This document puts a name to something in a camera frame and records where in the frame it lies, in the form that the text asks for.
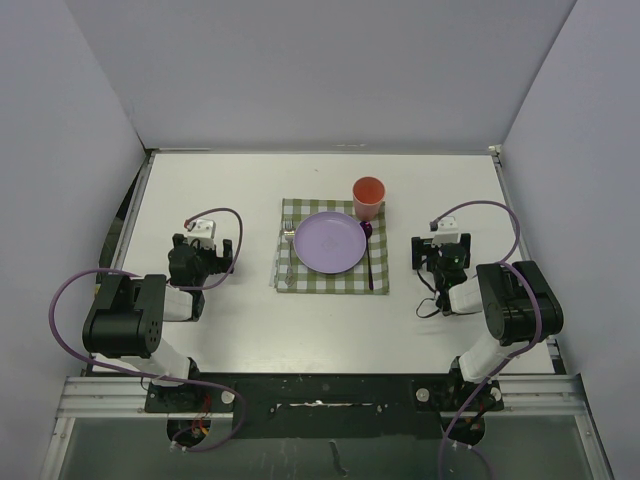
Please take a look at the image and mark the green white checkered cloth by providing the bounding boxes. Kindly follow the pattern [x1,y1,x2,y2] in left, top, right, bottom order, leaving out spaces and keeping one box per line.
[273,199,389,295]

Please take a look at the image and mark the purple plastic spoon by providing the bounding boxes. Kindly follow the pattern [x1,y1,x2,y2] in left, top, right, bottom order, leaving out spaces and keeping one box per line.
[360,221,374,291]

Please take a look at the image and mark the orange plastic cup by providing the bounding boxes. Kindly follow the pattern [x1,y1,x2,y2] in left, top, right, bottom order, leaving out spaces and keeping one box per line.
[352,177,386,221]

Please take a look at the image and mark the silver metal fork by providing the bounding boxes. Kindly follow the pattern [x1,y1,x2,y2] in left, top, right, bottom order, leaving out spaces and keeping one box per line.
[283,218,295,287]

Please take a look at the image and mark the purple plastic plate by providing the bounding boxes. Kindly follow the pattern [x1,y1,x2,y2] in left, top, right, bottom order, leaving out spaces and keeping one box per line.
[293,211,367,274]

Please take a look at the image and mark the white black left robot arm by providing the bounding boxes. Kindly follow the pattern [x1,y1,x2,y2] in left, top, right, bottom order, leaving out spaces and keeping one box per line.
[82,234,234,411]

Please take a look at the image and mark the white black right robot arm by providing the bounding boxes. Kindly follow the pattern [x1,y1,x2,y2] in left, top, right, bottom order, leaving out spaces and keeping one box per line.
[411,233,564,409]

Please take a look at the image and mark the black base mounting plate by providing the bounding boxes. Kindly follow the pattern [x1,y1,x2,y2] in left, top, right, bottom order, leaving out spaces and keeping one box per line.
[145,371,504,443]

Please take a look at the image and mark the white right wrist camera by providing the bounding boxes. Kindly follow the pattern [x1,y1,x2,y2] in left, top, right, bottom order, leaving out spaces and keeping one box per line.
[429,216,461,247]

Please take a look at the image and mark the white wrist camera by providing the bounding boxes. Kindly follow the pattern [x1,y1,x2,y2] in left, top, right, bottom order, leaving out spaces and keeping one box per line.
[429,216,461,247]
[186,218,216,250]

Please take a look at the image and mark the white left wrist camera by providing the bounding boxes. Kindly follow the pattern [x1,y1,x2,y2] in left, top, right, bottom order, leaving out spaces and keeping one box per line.
[186,218,216,250]

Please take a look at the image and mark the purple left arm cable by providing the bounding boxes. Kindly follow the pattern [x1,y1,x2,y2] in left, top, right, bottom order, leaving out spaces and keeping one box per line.
[48,207,249,454]

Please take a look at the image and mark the aluminium front frame rail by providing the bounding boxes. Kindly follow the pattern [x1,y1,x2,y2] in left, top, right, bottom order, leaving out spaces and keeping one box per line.
[56,374,586,418]

